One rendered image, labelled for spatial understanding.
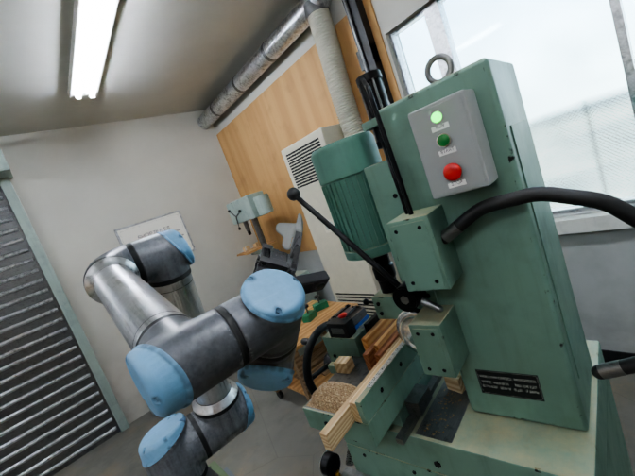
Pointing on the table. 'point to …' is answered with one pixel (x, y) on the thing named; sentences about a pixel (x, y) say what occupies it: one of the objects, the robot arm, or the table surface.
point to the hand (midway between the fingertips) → (292, 237)
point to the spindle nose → (386, 271)
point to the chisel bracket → (386, 306)
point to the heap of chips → (331, 396)
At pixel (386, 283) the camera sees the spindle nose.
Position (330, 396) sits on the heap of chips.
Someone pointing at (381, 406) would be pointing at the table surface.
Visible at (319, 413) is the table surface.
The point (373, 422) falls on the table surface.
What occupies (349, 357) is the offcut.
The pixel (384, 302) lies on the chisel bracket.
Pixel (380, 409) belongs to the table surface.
